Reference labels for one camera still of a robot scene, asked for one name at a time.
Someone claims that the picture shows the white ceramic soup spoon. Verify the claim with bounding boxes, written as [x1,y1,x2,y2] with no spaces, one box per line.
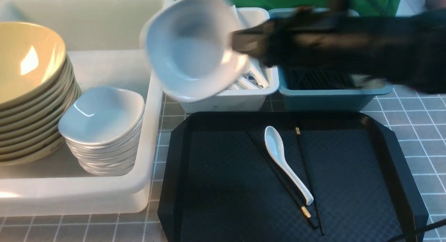
[263,126,314,206]

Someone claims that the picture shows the large white plastic tub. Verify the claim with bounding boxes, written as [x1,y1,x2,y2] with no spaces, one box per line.
[0,0,173,217]

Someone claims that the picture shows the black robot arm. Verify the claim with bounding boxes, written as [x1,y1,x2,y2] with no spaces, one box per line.
[231,0,446,94]

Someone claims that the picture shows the white plastic spoon bin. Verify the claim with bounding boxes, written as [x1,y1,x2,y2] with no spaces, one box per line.
[180,7,280,114]

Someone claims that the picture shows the stack of yellow bowls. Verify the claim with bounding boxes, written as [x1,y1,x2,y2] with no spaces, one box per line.
[0,21,82,166]

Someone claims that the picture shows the black chopstick gold tip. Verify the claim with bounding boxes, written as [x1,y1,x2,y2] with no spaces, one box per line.
[245,130,318,230]

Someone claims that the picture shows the black plastic serving tray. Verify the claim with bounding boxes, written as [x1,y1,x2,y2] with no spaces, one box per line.
[158,112,429,242]

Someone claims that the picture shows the black cable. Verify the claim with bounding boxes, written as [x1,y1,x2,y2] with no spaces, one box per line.
[387,218,446,242]

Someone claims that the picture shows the pile of white spoons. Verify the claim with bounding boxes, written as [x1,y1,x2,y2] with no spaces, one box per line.
[229,58,270,90]

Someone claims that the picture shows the stack of white dishes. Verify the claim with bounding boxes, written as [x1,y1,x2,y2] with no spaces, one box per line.
[58,87,145,176]

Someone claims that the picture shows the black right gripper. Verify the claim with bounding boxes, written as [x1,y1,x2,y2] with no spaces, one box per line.
[231,6,349,69]

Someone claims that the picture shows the grey checked table mat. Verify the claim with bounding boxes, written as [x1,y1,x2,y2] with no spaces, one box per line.
[0,43,446,242]

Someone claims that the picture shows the bundle of black chopsticks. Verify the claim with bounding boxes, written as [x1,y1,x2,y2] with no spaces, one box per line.
[283,68,358,90]

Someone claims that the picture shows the teal plastic chopstick bin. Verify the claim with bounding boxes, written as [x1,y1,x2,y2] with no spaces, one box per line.
[269,7,394,112]

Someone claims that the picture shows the white square dish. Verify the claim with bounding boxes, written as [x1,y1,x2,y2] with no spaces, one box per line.
[139,0,249,103]

